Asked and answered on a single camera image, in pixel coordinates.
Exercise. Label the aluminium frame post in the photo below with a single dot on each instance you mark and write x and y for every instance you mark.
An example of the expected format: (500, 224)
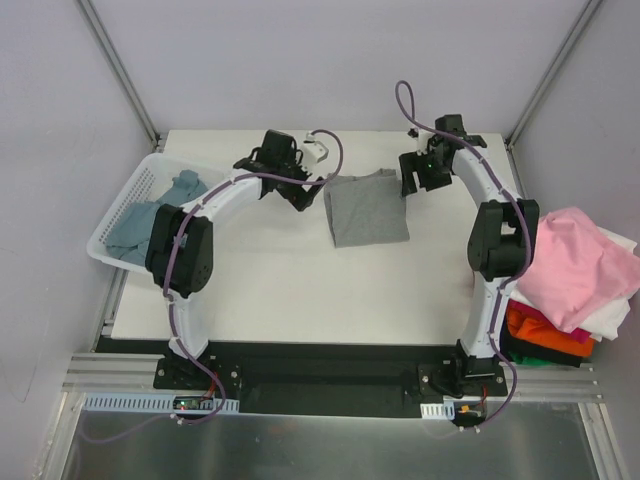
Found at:
(98, 30)
(567, 46)

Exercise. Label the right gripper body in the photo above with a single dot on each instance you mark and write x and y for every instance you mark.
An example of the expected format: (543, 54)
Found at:
(422, 175)

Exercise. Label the orange t-shirt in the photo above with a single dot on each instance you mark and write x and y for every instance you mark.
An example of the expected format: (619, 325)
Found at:
(537, 330)

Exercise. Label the aluminium frame post left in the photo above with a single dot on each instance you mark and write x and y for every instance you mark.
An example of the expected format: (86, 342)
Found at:
(98, 30)

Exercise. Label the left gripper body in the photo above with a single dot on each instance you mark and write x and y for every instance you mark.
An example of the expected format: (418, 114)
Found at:
(296, 189)

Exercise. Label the white plastic laundry basket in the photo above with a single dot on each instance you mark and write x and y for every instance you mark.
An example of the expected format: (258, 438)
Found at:
(152, 178)

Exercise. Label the right cable duct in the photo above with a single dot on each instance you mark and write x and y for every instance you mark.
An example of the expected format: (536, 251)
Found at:
(438, 411)

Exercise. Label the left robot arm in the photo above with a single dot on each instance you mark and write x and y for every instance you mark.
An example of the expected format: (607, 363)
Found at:
(180, 255)

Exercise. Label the aluminium frame post right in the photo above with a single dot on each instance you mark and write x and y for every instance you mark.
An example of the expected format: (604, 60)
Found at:
(567, 46)

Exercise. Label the cable duct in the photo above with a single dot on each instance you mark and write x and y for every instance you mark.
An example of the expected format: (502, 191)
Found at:
(438, 411)
(158, 404)

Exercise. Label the pink t-shirt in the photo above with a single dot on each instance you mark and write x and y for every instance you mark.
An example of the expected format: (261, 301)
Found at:
(580, 265)

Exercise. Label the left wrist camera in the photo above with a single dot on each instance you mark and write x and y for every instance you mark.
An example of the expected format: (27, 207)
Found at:
(313, 151)

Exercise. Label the grey t-shirt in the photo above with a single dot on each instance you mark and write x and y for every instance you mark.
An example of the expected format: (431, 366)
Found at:
(366, 210)

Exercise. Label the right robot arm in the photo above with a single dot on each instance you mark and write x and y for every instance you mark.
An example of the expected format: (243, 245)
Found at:
(502, 240)

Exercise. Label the black t-shirt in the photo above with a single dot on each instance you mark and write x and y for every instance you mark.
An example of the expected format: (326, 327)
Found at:
(509, 344)

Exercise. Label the blue-grey t-shirt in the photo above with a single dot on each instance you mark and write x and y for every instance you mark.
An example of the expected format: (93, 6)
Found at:
(129, 239)

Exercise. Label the aluminium front rail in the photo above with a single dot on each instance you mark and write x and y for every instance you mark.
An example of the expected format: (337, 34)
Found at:
(135, 373)

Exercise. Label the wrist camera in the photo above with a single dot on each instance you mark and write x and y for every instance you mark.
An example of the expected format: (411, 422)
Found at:
(421, 138)
(313, 151)

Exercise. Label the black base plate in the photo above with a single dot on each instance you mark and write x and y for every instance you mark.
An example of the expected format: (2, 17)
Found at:
(379, 381)

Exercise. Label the left cable duct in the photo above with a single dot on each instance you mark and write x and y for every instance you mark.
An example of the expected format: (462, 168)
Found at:
(158, 404)

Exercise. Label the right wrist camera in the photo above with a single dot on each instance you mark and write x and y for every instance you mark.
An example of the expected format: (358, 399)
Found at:
(421, 138)

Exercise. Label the green t-shirt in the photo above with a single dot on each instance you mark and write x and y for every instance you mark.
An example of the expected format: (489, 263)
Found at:
(519, 359)

